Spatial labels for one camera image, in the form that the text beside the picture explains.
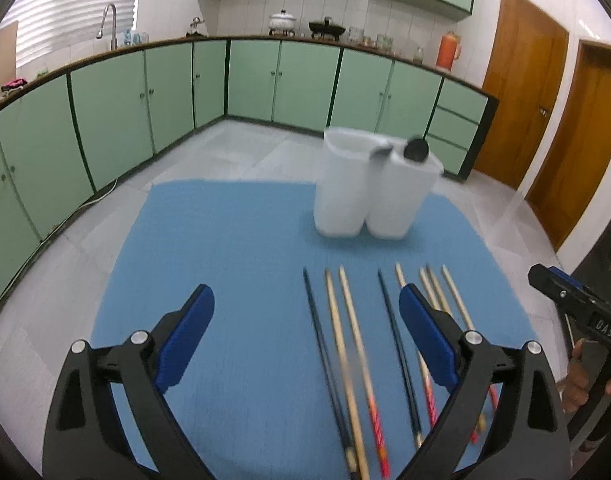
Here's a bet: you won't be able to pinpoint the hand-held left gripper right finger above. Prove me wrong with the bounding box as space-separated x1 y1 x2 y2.
399 283 571 480

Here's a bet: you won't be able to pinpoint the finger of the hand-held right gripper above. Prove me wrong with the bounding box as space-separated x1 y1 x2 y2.
529 263 589 297
528 272 593 313

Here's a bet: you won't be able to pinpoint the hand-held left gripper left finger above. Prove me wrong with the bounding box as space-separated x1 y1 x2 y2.
42 284 215 480

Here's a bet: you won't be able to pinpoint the black chopstick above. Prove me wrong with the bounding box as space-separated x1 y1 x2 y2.
377 270 423 448
302 267 361 473

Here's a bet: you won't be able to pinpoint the red-handled wooden chopstick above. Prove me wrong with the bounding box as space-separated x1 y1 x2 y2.
441 265 500 411
418 267 487 435
394 262 440 428
338 265 392 480
427 264 482 445

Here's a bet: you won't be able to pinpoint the brown wooden chopstick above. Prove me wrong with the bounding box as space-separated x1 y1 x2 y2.
324 267 371 480

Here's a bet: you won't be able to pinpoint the white plastic utensil holder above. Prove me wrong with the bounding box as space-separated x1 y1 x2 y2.
313 127 382 238
365 144 443 240

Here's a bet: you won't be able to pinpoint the person's right hand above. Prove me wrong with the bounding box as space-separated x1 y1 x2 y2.
560 337 611 416

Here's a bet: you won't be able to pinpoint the blue table mat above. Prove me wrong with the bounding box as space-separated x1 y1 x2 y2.
90 180 541 480

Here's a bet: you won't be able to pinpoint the brown wooden door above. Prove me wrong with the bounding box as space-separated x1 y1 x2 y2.
525 39 611 252
473 0 569 191

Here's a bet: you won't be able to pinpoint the green drawer stack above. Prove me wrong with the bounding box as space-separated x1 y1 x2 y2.
424 77 490 177

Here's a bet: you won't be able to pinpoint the black ladle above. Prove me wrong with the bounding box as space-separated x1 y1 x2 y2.
403 122 432 163

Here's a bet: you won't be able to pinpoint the row of green base cabinets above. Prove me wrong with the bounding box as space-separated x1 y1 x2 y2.
0 39 443 306

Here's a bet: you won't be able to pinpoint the orange thermos flask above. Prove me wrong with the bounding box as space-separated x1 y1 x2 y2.
435 30 462 71

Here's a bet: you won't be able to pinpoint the brown kitchen countertop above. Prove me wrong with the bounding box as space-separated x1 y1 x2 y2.
0 34 500 123

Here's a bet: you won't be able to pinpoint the black wok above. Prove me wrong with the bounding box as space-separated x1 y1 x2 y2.
308 17 347 41

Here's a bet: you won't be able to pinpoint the white cooking pot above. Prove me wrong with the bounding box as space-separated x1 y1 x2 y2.
268 9 297 37

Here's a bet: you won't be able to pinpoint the chrome kitchen faucet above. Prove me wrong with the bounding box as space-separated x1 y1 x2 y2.
96 3 119 51

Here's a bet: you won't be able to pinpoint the brown board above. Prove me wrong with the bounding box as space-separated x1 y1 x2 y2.
0 20 19 107

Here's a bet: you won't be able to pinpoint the white window blinds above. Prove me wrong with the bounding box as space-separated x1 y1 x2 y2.
15 0 139 69

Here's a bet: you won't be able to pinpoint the white floor cable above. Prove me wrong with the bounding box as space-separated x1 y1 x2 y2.
44 179 120 242

